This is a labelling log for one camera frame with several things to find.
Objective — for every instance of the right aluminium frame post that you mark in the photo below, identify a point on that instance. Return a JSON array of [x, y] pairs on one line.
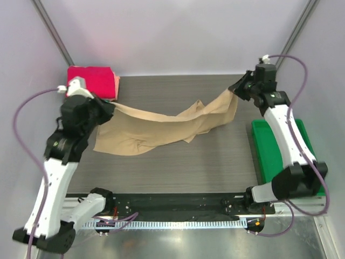
[[299, 26]]

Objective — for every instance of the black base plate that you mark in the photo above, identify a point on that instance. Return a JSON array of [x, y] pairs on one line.
[[186, 206]]

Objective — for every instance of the folded salmon pink t-shirt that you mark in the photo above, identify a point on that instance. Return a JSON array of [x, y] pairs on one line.
[[116, 86]]

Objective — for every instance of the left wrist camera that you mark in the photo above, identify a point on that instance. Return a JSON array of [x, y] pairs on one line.
[[76, 86]]

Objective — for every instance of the beige t-shirt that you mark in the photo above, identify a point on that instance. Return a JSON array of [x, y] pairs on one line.
[[133, 132]]

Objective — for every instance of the green plastic bin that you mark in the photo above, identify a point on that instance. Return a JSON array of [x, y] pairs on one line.
[[267, 150]]

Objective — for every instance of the white slotted cable duct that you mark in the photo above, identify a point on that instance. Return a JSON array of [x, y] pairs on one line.
[[143, 225]]

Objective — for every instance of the folded magenta t-shirt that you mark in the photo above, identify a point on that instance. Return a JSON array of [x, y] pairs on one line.
[[99, 80]]

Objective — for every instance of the left aluminium frame post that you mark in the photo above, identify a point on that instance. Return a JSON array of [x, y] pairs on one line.
[[44, 16]]

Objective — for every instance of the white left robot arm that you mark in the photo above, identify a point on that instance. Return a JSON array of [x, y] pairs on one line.
[[47, 228]]

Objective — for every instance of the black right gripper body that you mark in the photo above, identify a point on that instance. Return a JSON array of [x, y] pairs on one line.
[[247, 88]]

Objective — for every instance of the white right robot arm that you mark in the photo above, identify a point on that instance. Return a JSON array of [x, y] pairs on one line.
[[301, 173]]

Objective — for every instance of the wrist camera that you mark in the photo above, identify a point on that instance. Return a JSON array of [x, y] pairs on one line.
[[265, 59], [76, 86]]

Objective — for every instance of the aluminium frame post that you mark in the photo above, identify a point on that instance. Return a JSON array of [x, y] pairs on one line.
[[299, 26], [44, 16]]

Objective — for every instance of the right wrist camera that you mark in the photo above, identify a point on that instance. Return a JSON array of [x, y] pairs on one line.
[[265, 59]]

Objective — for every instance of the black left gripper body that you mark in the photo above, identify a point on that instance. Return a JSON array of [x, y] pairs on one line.
[[98, 115]]

